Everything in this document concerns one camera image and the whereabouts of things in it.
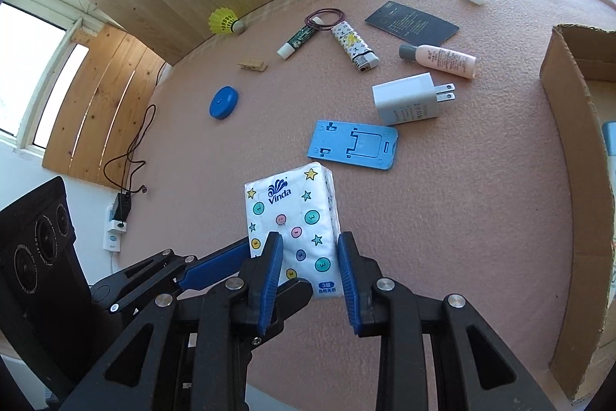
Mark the blue round lid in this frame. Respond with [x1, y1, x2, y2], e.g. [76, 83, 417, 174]
[209, 86, 239, 121]

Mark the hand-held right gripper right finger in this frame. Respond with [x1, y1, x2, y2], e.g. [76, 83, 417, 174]
[337, 232, 561, 411]

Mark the green lip balm tube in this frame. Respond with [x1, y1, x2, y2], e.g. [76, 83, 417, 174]
[276, 20, 321, 60]

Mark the black charging cable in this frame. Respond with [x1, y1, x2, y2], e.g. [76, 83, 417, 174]
[103, 104, 157, 197]

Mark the dark red hair tie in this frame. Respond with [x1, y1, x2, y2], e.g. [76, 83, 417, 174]
[305, 8, 345, 30]

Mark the pink lotion bottle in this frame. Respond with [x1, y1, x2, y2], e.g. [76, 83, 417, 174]
[398, 44, 477, 79]

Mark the yellow shuttlecock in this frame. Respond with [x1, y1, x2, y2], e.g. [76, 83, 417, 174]
[208, 8, 246, 37]

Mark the pink blanket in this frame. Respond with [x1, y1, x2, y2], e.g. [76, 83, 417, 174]
[113, 0, 600, 411]

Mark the patterned lighter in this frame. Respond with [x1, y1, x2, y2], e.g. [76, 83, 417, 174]
[331, 22, 378, 73]

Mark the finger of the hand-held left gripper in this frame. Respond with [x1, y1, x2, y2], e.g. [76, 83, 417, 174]
[90, 237, 253, 314]
[269, 277, 315, 335]

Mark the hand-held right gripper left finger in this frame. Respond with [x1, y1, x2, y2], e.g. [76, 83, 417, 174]
[60, 232, 285, 411]

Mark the white charger adapter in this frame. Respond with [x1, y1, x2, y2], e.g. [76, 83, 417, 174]
[372, 73, 456, 126]

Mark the black power adapter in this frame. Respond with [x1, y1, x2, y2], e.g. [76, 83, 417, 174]
[113, 192, 132, 224]

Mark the white power strip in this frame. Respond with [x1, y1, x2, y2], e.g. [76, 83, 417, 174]
[102, 204, 128, 253]

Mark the white printed tissue pack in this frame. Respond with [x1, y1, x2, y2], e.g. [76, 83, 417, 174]
[244, 161, 341, 299]

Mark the cardboard box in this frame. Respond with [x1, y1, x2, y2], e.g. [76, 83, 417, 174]
[539, 24, 616, 402]

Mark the pine wood panel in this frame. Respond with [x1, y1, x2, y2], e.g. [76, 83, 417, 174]
[42, 23, 167, 190]

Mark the dark grey card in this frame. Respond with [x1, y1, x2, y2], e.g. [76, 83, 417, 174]
[364, 1, 459, 47]

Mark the blue plastic phone stand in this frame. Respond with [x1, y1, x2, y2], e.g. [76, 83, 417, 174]
[308, 119, 399, 171]

